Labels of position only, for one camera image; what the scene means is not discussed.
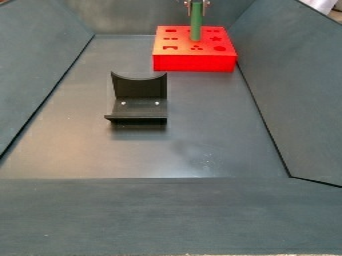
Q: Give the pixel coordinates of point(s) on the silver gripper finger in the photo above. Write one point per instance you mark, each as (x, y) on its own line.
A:
(187, 5)
(206, 4)

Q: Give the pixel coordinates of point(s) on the green round cylinder peg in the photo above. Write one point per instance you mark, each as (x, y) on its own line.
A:
(195, 20)

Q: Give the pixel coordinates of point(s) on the red shape sorting board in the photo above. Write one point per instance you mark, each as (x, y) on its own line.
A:
(176, 53)

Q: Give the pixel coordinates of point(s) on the black curved holder stand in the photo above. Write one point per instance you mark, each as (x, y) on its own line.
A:
(140, 99)

